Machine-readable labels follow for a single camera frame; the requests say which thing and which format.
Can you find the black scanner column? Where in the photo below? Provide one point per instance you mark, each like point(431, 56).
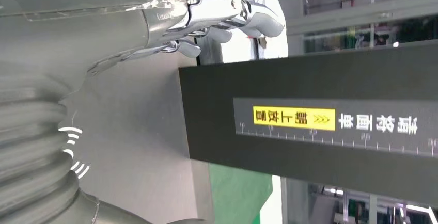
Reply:
point(212, 89)

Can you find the flat grey courier bag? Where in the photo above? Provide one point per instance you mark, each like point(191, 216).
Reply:
point(273, 48)

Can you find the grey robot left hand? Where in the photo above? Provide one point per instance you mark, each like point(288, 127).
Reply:
point(75, 27)

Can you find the yellow and grey column label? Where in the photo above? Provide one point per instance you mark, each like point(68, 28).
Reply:
point(359, 140)

